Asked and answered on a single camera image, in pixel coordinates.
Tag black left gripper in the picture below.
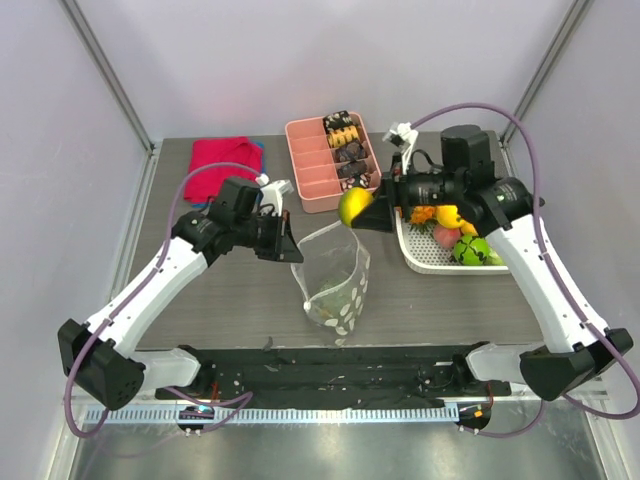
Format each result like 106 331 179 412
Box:
234 209 304 263

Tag clear polka dot zip bag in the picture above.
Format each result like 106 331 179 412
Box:
291 221 371 348

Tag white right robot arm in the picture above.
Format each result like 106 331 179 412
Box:
349 123 633 401

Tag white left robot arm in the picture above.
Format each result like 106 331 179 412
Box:
58 175 303 411

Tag orange spiky fruit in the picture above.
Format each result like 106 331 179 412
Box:
409 206 436 225

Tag dark sushi roll lower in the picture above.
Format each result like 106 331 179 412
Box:
337 159 371 180

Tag dark sushi roll middle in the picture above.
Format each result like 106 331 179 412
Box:
334 140 367 163

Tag white perforated fruit basket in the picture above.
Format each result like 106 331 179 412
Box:
395 207 508 275

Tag pink peach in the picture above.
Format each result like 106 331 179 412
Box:
433 224 461 249

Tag pink divided tray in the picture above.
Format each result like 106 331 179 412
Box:
285 111 381 213

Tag yellow patterned sushi roll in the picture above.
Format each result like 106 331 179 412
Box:
327 125 360 148

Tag dark patterned sushi roll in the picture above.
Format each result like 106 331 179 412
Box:
322 110 354 134

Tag red folded shirt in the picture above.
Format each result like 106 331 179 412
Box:
182 136 263 205

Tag pale green cabbage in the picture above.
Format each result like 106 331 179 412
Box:
486 249 505 266

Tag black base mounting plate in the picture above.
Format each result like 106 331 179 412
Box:
181 346 511 410

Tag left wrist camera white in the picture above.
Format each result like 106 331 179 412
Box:
256 174 293 216

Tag white slotted cable duct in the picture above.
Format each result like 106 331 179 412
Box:
106 403 459 425

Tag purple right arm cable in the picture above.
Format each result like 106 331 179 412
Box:
409 102 640 441

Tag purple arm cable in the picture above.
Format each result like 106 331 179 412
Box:
64 162 266 439
409 102 640 441

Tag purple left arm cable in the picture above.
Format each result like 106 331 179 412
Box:
64 162 266 439

